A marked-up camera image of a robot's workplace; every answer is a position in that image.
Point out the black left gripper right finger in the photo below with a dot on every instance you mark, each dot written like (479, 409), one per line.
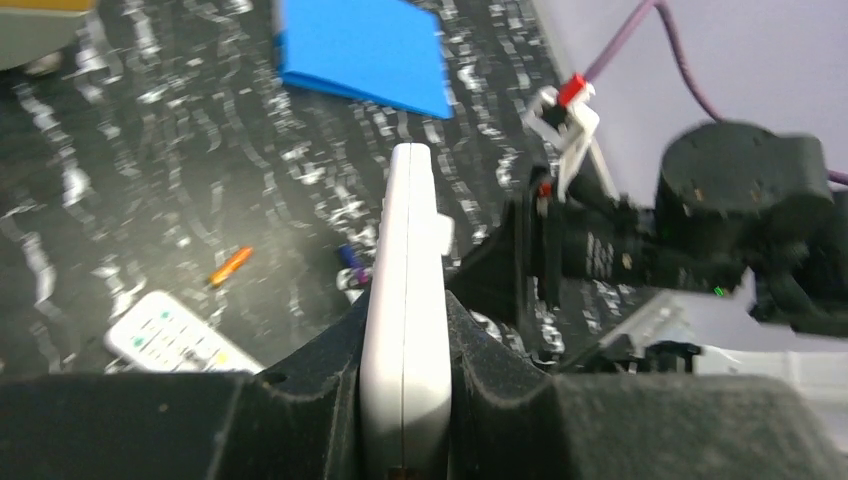
(512, 421)

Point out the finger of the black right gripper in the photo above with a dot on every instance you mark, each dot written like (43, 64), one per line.
(493, 278)

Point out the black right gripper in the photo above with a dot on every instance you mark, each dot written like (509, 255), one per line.
(731, 198)

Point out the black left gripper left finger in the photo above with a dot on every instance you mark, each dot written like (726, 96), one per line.
(296, 420)

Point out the long white remote control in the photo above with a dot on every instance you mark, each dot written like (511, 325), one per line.
(405, 378)

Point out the blue purple battery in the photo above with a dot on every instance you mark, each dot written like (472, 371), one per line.
(351, 260)

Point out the small white buttoned remote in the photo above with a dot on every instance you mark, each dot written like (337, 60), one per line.
(160, 334)

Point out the orange battery centre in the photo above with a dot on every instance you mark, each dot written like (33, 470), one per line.
(230, 266)

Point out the blue flat foam pad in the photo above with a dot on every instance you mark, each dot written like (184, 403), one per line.
(384, 51)

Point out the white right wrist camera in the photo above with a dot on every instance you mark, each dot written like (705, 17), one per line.
(562, 117)

